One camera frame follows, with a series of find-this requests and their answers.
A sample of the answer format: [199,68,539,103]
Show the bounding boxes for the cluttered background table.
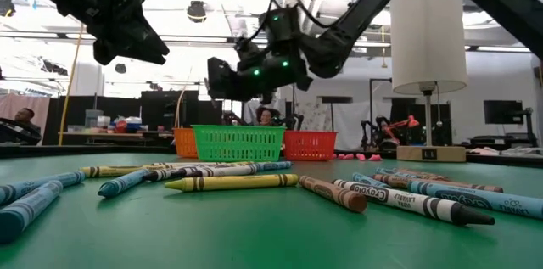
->
[58,109,175,148]

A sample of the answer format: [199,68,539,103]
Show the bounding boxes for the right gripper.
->
[206,37,314,105]

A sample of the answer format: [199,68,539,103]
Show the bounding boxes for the white shade table lamp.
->
[389,0,467,163]

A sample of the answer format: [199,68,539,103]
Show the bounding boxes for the red plastic basket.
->
[282,130,339,162]

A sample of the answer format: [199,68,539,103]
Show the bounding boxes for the green table mat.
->
[0,152,543,269]

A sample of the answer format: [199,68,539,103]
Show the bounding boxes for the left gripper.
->
[87,4,170,67]

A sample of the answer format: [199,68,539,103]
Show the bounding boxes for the black partition wall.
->
[42,89,225,148]

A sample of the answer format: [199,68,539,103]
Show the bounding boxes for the black ring hoop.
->
[0,116,42,146]

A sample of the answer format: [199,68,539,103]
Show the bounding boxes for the black monitor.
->
[483,98,525,126]

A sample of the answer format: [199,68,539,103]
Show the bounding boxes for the red desk lamp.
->
[383,114,421,143]

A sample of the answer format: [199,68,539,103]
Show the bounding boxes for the black ceiling dome camera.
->
[186,0,208,24]

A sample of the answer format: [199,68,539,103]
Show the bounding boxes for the green plastic basket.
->
[190,124,286,164]

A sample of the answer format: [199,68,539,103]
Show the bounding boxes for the yellow pole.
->
[58,25,85,147]

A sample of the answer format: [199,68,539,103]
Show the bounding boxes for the person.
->
[8,107,43,145]
[254,106,281,127]

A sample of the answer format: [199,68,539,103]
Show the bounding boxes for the yellow crayon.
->
[163,173,300,193]
[79,162,171,179]

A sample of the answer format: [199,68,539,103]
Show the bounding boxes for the orange plastic basket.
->
[172,127,199,160]

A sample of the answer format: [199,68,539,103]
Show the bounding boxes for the pink curtain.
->
[0,92,51,147]

